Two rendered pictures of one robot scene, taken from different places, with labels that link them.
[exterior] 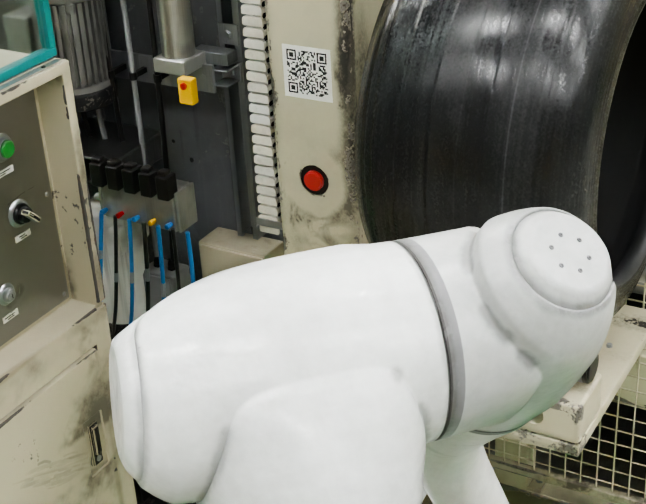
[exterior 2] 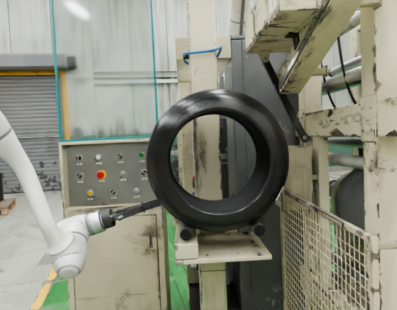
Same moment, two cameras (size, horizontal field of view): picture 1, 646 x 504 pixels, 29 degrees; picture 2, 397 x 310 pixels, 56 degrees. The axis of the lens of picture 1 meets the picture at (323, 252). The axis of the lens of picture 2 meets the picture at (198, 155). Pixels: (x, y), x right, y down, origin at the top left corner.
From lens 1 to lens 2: 174 cm
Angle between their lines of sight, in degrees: 59
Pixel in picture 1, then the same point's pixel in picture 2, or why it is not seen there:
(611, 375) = (220, 256)
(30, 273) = (145, 189)
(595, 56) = (168, 120)
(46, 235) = not seen: hidden behind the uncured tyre
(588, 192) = (161, 160)
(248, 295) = not seen: outside the picture
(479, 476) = (21, 178)
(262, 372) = not seen: outside the picture
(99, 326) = (158, 210)
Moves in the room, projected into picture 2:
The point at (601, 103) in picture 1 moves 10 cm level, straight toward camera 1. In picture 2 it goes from (168, 134) to (141, 135)
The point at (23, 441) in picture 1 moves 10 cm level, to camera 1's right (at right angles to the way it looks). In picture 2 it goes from (125, 225) to (131, 228)
